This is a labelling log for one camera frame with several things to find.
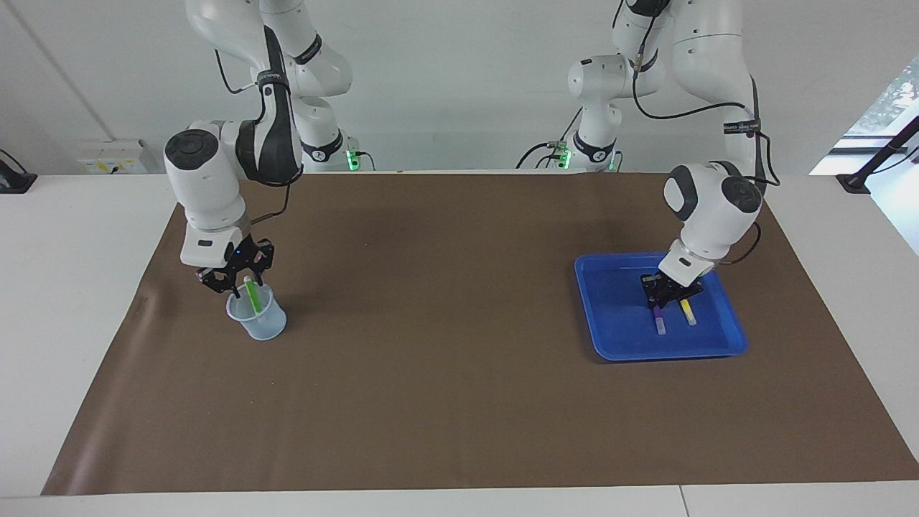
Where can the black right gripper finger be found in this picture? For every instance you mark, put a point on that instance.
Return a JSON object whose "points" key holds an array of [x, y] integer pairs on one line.
{"points": [[219, 282], [264, 262]]}

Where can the blue plastic tray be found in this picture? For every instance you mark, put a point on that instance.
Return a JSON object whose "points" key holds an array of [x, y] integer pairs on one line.
{"points": [[624, 337]]}

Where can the white wall socket box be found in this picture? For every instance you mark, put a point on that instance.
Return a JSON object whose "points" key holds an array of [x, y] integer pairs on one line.
{"points": [[115, 158]]}

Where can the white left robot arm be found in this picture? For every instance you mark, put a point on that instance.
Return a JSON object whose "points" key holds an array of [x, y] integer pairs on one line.
{"points": [[718, 215]]}

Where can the purple marker pen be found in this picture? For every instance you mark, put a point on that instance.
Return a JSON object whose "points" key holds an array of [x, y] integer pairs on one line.
{"points": [[660, 324]]}

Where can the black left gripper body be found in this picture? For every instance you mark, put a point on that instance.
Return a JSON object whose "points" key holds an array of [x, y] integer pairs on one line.
{"points": [[668, 289]]}

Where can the window with greenery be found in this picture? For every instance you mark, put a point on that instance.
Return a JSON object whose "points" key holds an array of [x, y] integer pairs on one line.
{"points": [[890, 108]]}

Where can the green marker pen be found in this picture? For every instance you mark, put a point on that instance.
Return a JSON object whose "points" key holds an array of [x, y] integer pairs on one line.
{"points": [[253, 298]]}

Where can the black stand with clamp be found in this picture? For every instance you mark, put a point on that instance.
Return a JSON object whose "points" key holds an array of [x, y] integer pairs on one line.
{"points": [[858, 179]]}

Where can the yellow marker pen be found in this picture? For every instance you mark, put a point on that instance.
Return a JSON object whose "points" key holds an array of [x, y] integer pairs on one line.
{"points": [[688, 314]]}

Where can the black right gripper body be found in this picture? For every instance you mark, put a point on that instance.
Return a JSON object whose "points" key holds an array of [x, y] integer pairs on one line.
{"points": [[243, 257]]}

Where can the translucent plastic cup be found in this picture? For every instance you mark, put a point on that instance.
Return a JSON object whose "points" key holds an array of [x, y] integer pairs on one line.
{"points": [[266, 327]]}

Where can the brown table mat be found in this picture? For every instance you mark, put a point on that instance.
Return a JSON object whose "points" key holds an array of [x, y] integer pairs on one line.
{"points": [[459, 395]]}

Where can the black table clamp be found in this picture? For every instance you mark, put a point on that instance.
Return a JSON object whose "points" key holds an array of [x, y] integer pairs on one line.
{"points": [[14, 181]]}

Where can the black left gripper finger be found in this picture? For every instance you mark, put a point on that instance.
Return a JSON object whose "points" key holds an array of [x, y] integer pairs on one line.
{"points": [[658, 302], [680, 299]]}

